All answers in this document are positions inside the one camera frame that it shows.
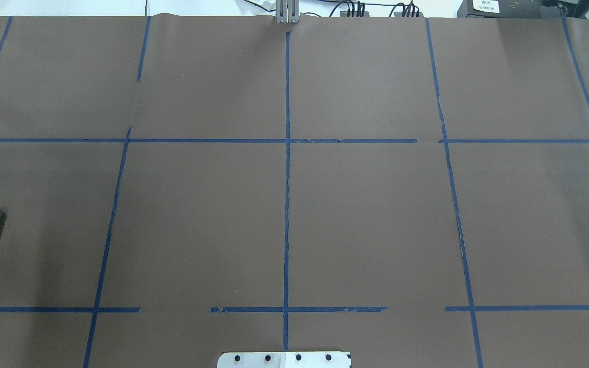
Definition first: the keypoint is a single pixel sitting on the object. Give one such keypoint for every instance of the black box device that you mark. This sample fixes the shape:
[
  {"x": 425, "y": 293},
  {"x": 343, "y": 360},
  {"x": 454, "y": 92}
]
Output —
[{"x": 508, "y": 9}]

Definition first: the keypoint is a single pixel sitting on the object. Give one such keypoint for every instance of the aluminium frame post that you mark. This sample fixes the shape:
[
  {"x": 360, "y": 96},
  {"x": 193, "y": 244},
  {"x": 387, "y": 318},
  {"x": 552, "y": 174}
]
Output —
[{"x": 287, "y": 11}]

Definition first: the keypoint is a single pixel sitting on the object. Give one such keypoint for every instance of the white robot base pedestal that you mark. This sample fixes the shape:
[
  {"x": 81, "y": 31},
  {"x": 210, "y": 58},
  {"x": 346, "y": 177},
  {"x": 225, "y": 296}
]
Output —
[{"x": 285, "y": 359}]

